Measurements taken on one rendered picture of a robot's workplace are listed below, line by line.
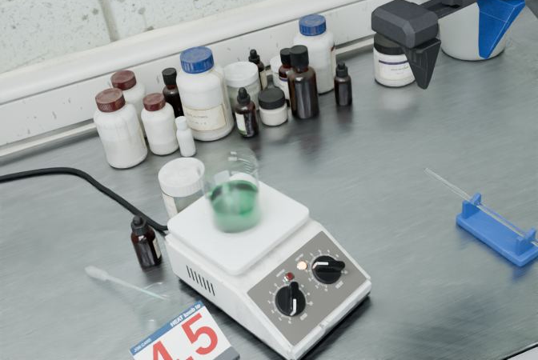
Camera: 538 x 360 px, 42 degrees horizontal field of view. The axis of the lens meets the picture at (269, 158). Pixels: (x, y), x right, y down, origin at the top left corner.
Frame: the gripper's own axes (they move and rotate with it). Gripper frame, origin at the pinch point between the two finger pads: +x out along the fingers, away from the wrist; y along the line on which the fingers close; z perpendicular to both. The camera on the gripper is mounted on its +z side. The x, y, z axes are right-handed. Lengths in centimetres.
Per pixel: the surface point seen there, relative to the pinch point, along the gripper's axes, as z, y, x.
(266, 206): 6.2, 21.9, 14.3
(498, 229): -7.7, -0.6, 21.7
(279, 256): 0.6, 24.3, 16.4
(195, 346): 0.1, 35.9, 21.5
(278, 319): -4.6, 28.3, 18.7
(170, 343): 1.2, 38.1, 20.5
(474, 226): -5.6, 1.1, 21.7
